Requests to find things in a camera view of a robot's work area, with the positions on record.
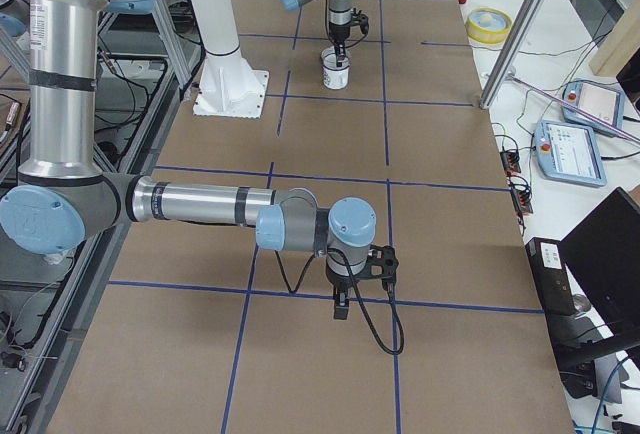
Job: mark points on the far teach pendant tablet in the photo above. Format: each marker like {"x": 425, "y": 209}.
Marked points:
{"x": 603, "y": 102}

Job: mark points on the grabber stick tool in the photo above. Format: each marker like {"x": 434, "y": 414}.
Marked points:
{"x": 573, "y": 107}

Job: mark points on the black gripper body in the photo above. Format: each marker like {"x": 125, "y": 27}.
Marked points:
{"x": 338, "y": 34}
{"x": 340, "y": 283}

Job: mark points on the black computer monitor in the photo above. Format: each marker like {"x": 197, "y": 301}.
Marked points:
{"x": 602, "y": 253}

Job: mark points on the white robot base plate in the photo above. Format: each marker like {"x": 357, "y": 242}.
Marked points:
{"x": 229, "y": 87}

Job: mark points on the black box with label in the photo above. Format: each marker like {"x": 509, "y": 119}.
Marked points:
{"x": 550, "y": 276}

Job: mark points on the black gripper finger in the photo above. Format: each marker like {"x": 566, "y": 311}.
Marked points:
{"x": 340, "y": 54}
{"x": 341, "y": 305}

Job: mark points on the aluminium frame post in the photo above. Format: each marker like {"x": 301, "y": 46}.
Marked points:
{"x": 512, "y": 45}

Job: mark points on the teach pendant tablet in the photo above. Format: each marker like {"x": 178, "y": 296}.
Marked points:
{"x": 569, "y": 153}
{"x": 603, "y": 102}

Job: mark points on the near teach pendant tablet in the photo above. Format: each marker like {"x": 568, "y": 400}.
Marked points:
{"x": 569, "y": 153}

